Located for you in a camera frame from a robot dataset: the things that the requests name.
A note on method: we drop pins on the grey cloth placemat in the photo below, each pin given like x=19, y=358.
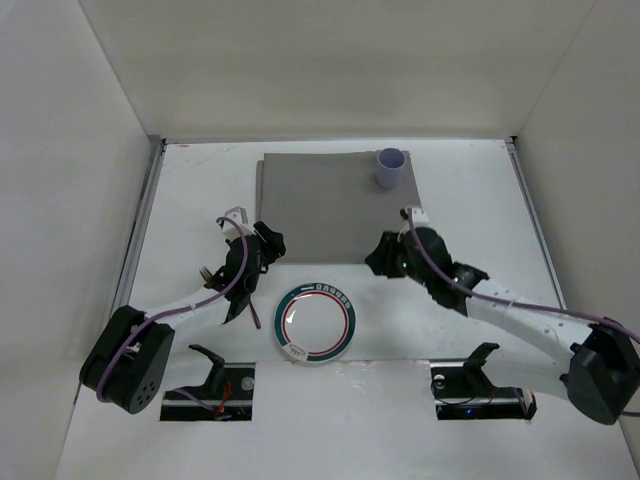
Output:
x=330, y=208

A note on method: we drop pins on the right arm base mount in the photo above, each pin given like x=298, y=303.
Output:
x=463, y=392

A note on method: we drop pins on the right aluminium table rail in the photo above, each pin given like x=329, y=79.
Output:
x=511, y=147

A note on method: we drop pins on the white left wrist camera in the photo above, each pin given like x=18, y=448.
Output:
x=234, y=223

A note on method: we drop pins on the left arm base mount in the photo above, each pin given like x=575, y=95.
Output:
x=201, y=386

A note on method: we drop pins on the brown wooden fork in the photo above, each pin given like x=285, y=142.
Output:
x=206, y=276

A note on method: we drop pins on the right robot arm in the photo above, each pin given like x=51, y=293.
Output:
x=592, y=361

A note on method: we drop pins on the left aluminium table rail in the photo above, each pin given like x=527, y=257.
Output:
x=143, y=209

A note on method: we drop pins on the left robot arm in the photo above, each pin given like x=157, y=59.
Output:
x=139, y=354

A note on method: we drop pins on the aluminium table rail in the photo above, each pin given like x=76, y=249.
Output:
x=511, y=147
x=143, y=209

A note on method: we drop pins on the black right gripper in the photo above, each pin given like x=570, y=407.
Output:
x=388, y=257

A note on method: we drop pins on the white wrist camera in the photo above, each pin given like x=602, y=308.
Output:
x=416, y=216
x=234, y=223

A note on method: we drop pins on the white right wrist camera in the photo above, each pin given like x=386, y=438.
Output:
x=416, y=216

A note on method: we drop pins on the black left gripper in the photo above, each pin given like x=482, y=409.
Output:
x=239, y=288

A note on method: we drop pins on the purple cup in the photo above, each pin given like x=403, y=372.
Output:
x=390, y=165

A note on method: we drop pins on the white plate green red rim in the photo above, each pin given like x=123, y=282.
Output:
x=314, y=323

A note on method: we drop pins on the brown wooden spoon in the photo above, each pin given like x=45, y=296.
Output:
x=255, y=316

